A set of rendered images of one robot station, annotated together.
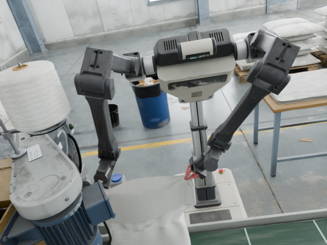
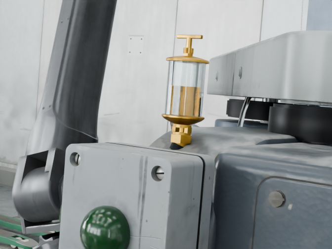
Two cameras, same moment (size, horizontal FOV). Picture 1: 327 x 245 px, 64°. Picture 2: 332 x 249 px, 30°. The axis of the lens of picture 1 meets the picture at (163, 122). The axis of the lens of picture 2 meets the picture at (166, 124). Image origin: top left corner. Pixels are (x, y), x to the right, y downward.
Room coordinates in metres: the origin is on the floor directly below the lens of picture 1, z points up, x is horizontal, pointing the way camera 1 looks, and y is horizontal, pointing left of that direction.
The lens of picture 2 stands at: (1.39, 0.66, 1.36)
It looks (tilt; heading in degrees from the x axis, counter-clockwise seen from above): 3 degrees down; 210
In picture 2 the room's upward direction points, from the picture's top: 5 degrees clockwise
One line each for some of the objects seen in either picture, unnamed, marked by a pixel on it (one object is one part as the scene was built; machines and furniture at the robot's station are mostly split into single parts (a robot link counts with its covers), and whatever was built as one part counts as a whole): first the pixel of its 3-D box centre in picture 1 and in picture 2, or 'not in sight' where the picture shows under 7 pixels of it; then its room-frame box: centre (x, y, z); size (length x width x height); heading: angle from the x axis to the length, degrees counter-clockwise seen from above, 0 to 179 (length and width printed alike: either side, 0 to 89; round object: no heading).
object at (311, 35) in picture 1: (292, 33); not in sight; (4.19, -2.34, 0.57); 0.66 x 0.43 x 0.13; 176
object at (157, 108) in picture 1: (152, 100); not in sight; (3.17, 0.09, 0.32); 0.51 x 0.48 x 0.65; 176
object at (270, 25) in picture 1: (286, 24); not in sight; (4.37, -2.31, 0.69); 0.66 x 0.42 x 0.13; 82
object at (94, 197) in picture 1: (98, 205); not in sight; (0.60, 0.25, 1.25); 0.10 x 0.08 x 0.12; 21
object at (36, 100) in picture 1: (33, 95); not in sight; (0.71, 0.35, 1.61); 0.17 x 0.17 x 0.17
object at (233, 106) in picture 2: not in sight; (269, 112); (0.56, 0.35, 1.35); 0.12 x 0.12 x 0.04
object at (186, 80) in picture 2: not in sight; (185, 88); (1.03, 0.46, 1.37); 0.03 x 0.02 x 0.03; 86
